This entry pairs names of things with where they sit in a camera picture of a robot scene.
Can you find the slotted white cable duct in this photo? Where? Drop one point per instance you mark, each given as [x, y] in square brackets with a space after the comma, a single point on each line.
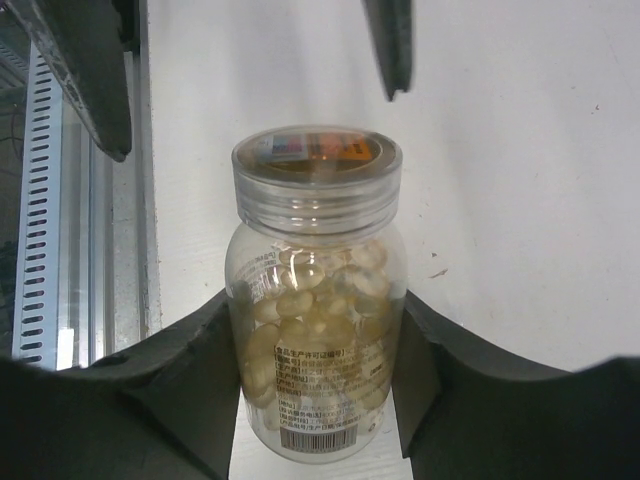
[35, 327]

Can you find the orange bottle cap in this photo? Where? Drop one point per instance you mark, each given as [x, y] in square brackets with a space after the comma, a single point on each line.
[317, 181]

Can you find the aluminium mounting rail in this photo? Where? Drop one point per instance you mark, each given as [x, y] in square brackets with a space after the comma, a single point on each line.
[109, 295]

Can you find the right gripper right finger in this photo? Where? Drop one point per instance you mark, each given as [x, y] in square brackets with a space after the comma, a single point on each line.
[468, 409]

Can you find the clear pill bottle yellow pills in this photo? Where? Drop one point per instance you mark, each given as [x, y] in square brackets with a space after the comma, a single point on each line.
[316, 328]

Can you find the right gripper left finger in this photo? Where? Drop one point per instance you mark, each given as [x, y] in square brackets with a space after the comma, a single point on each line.
[164, 408]

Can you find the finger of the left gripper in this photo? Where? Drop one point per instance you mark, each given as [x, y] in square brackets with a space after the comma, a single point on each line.
[83, 43]
[390, 25]

